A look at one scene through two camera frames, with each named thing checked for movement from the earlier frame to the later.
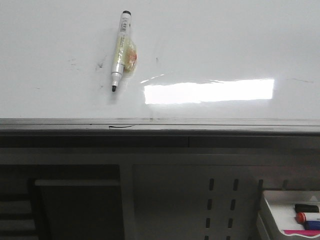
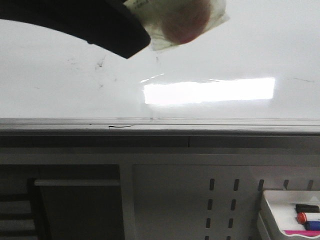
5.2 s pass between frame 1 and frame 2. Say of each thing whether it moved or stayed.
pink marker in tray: stayed
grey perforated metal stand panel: stayed
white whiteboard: stayed
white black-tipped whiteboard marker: moved
